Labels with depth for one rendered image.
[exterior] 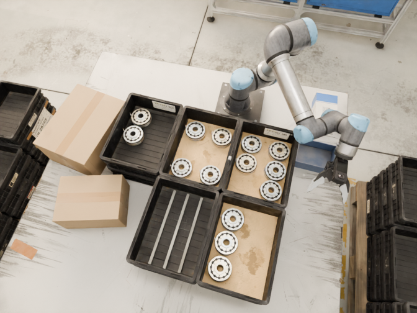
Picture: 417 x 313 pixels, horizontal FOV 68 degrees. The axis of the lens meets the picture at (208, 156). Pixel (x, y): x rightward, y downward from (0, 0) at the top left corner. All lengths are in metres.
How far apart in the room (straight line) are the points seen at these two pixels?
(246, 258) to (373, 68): 2.38
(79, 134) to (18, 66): 1.90
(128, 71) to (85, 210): 0.97
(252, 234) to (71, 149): 0.96
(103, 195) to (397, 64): 2.86
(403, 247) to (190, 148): 1.38
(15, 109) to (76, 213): 1.14
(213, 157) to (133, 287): 0.72
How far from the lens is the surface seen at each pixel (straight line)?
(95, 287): 1.65
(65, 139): 1.71
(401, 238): 2.23
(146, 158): 1.61
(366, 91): 3.15
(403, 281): 2.18
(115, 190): 1.55
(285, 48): 1.33
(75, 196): 1.61
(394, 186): 2.15
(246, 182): 1.54
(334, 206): 1.75
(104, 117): 1.71
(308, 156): 1.81
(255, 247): 1.47
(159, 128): 1.69
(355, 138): 1.27
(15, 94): 2.59
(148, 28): 3.41
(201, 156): 1.59
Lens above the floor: 2.26
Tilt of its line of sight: 65 degrees down
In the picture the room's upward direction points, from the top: 1 degrees counter-clockwise
